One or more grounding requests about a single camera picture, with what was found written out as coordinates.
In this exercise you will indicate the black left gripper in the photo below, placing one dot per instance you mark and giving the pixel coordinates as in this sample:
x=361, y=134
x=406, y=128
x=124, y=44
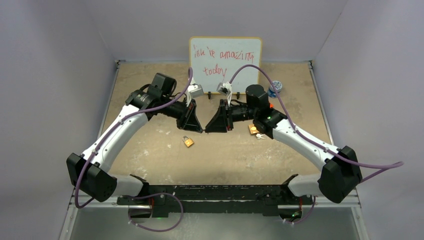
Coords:
x=188, y=120

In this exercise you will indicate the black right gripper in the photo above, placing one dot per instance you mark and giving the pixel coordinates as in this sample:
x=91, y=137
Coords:
x=219, y=123

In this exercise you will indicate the small brass padlock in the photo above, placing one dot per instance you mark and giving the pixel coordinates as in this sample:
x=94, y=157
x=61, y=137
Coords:
x=188, y=142

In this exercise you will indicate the large brass padlock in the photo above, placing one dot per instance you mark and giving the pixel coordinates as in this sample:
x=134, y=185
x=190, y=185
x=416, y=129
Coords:
x=253, y=129

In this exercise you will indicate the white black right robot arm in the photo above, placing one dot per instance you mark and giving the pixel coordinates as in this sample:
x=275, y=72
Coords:
x=339, y=174

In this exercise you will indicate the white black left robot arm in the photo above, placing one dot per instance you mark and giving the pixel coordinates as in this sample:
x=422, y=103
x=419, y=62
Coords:
x=89, y=170

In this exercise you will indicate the blue white round tin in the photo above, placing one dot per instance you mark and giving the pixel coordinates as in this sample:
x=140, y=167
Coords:
x=274, y=89

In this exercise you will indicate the yellow framed whiteboard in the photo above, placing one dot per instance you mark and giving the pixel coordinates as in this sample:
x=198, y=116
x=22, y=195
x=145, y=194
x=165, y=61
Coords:
x=215, y=59

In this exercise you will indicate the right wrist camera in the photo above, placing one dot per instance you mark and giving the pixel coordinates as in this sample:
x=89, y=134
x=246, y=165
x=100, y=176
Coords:
x=225, y=88

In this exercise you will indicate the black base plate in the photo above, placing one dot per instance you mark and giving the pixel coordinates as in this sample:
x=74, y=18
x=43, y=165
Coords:
x=273, y=200

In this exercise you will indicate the aluminium frame rail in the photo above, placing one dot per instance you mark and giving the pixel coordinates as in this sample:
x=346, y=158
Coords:
x=339, y=171

